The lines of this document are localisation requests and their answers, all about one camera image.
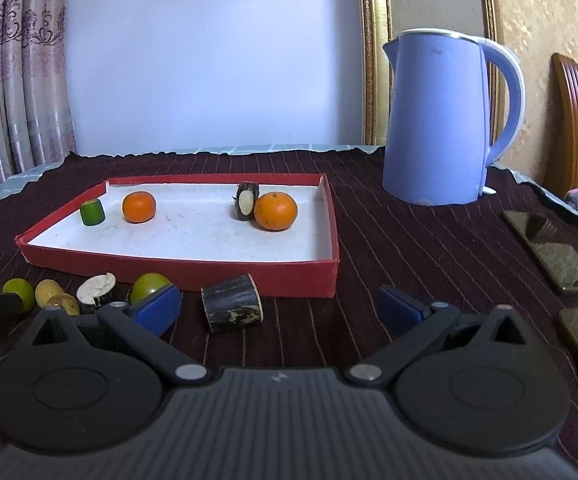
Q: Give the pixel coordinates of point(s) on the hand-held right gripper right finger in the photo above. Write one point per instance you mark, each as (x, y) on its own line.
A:
(399, 309)

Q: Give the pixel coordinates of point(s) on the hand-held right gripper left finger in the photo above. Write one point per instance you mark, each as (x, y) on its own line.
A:
(158, 310)

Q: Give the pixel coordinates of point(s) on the yellow-green tomato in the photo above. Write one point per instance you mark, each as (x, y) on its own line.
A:
(19, 292)

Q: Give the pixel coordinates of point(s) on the green tomato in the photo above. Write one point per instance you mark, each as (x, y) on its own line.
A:
(148, 285)

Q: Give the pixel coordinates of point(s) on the yellow longan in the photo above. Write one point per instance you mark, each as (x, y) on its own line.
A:
(49, 290)
(65, 304)

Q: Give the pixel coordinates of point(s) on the sugarcane piece chipped cut face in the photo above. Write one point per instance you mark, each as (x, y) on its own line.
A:
(96, 287)

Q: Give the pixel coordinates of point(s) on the long dark sugarcane piece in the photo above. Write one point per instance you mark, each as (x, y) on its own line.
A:
(231, 305)

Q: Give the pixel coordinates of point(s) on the red cardboard box tray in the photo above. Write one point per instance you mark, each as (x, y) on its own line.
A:
(194, 240)

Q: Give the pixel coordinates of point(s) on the small orange mandarin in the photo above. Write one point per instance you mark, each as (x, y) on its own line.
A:
(139, 207)

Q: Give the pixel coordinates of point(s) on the green cylinder piece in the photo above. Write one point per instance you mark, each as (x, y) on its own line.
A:
(92, 213)

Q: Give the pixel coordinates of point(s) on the rooty dark sugarcane piece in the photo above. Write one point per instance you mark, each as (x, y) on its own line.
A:
(246, 202)

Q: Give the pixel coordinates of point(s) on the large orange mandarin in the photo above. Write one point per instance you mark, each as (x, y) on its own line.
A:
(275, 211)

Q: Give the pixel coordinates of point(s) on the maroon striped tablecloth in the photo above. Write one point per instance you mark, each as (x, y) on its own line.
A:
(419, 260)

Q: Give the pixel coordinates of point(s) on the blue electric kettle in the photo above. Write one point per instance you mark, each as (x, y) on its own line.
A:
(434, 125)

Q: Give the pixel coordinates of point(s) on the pink patterned curtain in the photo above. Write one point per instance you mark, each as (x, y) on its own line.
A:
(19, 60)

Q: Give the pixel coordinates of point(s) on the gold picture frame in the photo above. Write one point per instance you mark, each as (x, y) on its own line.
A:
(371, 60)

